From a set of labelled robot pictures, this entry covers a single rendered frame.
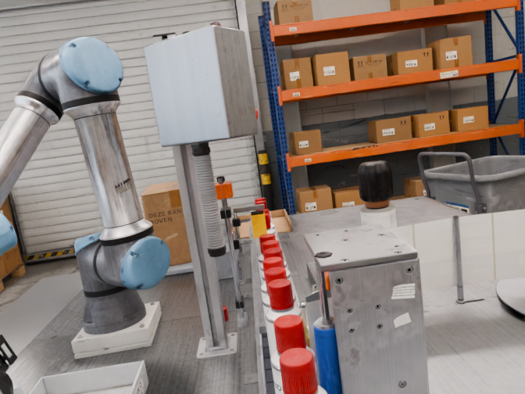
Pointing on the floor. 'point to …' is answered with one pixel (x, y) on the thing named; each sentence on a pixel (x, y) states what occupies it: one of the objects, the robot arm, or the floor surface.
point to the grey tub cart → (476, 183)
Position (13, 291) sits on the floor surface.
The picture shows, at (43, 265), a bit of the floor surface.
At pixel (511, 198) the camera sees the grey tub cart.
